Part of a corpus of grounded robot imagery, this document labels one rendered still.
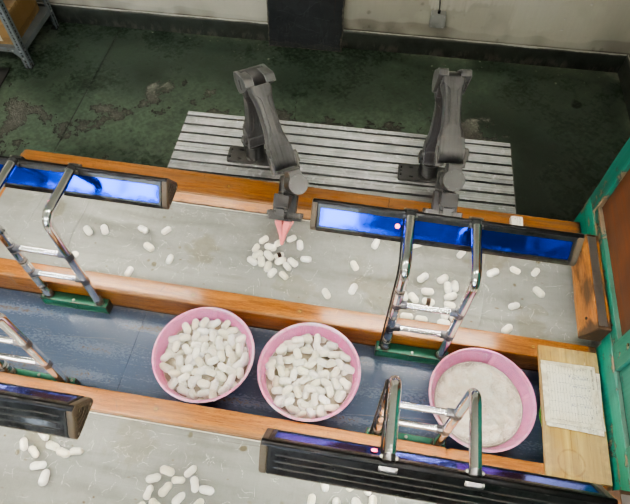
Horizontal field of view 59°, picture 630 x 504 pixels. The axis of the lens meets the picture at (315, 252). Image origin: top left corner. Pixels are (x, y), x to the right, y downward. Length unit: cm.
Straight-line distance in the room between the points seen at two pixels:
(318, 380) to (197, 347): 34
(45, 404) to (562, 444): 114
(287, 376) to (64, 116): 229
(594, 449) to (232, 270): 104
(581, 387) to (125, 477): 113
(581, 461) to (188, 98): 262
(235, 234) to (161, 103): 171
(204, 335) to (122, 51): 248
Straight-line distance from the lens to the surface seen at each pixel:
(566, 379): 157
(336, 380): 147
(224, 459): 143
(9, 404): 121
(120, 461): 149
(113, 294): 167
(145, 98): 336
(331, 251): 166
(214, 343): 155
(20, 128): 343
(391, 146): 205
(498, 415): 153
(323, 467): 106
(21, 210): 197
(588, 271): 167
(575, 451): 152
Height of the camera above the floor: 212
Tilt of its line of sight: 57 degrees down
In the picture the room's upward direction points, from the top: 1 degrees clockwise
